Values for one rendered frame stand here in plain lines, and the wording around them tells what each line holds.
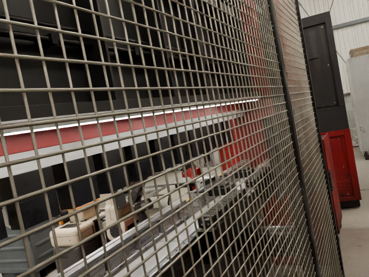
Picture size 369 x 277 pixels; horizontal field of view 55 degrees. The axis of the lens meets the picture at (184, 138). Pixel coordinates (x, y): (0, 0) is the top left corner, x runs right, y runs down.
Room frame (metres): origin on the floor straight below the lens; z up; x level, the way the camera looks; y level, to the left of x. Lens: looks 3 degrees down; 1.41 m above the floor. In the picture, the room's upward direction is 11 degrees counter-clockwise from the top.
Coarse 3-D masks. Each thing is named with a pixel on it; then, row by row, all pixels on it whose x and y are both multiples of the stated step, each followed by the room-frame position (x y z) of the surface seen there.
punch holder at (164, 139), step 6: (156, 138) 1.78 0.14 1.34; (162, 138) 1.83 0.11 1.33; (150, 144) 1.77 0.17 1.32; (156, 144) 1.77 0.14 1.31; (162, 144) 1.82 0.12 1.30; (168, 144) 1.87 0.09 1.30; (150, 150) 1.77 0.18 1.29; (156, 150) 1.76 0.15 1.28; (156, 156) 1.76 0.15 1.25; (168, 156) 1.85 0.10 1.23; (156, 162) 1.77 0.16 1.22; (168, 162) 1.84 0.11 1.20; (156, 168) 1.77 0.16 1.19; (162, 168) 1.78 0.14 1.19; (168, 168) 1.83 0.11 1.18
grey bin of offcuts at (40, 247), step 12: (48, 228) 4.04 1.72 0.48; (0, 240) 3.93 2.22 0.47; (36, 240) 3.85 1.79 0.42; (48, 240) 4.00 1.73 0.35; (0, 252) 3.94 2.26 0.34; (12, 252) 3.87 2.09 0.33; (24, 252) 3.81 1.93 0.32; (36, 252) 3.82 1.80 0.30; (48, 252) 3.95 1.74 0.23; (0, 264) 3.96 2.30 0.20; (12, 264) 3.89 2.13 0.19; (24, 264) 3.82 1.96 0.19; (36, 264) 3.78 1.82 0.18; (48, 264) 3.92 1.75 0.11; (12, 276) 3.95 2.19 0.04; (36, 276) 3.82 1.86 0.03
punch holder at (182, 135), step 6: (180, 132) 2.01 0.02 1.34; (174, 138) 1.94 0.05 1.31; (180, 138) 2.00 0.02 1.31; (174, 144) 1.94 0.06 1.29; (174, 150) 1.94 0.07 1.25; (186, 150) 2.04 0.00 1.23; (174, 156) 1.95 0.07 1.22; (180, 156) 1.97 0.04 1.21; (186, 156) 2.03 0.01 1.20; (180, 162) 1.96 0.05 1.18
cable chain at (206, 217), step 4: (244, 188) 1.66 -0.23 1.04; (240, 192) 1.59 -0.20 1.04; (244, 192) 1.64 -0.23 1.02; (228, 196) 1.56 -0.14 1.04; (236, 196) 1.54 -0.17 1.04; (240, 196) 1.58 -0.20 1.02; (224, 200) 1.50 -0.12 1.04; (228, 200) 1.49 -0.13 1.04; (236, 200) 1.53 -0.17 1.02; (216, 204) 1.46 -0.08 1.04; (220, 204) 1.45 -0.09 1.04; (224, 204) 1.43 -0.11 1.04; (232, 204) 1.48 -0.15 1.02; (236, 204) 1.52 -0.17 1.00; (212, 208) 1.41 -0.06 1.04; (220, 208) 1.38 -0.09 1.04; (224, 208) 1.40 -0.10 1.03; (232, 208) 1.48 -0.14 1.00; (208, 212) 1.36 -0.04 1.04; (212, 212) 1.35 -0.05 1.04; (220, 212) 1.36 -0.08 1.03; (204, 216) 1.32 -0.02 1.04; (208, 216) 1.31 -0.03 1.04; (212, 216) 1.30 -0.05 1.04; (220, 216) 1.36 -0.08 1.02; (200, 220) 1.30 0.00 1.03; (204, 220) 1.29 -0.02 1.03; (208, 220) 1.29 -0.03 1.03; (212, 220) 1.28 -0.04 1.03; (216, 220) 1.32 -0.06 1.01; (220, 220) 1.35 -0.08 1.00; (200, 224) 1.30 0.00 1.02; (208, 224) 1.29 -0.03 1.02; (200, 228) 1.30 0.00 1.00
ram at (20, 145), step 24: (120, 120) 1.55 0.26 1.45; (144, 120) 1.71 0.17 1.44; (168, 120) 1.92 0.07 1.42; (216, 120) 2.52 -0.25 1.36; (0, 144) 1.03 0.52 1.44; (24, 144) 1.10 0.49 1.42; (48, 144) 1.18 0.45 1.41; (72, 144) 1.28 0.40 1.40; (0, 168) 1.02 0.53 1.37; (24, 168) 1.09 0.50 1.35
